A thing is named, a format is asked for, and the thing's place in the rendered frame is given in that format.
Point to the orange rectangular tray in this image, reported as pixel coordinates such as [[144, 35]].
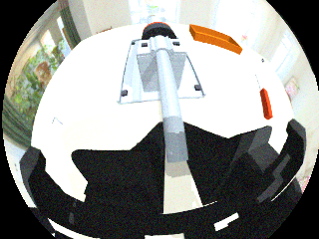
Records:
[[209, 36]]

